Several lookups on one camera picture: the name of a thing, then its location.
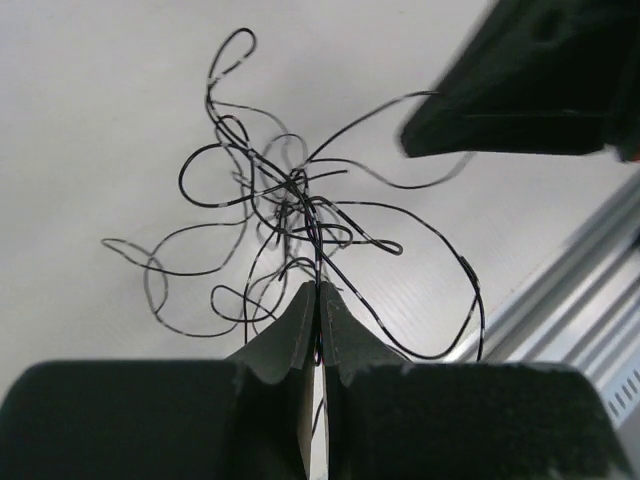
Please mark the aluminium mounting rail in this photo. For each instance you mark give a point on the aluminium mounting rail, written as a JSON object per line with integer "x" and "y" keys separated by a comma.
{"x": 584, "y": 309}

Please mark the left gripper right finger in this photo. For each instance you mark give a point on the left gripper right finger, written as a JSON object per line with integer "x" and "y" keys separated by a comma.
{"x": 348, "y": 346}

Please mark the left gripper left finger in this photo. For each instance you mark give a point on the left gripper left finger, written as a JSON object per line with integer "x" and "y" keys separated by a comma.
{"x": 286, "y": 344}

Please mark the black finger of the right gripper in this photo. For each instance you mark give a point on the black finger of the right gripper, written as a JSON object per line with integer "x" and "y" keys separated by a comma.
{"x": 538, "y": 77}

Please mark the white slotted cable duct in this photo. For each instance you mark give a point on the white slotted cable duct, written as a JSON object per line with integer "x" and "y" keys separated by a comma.
{"x": 621, "y": 395}

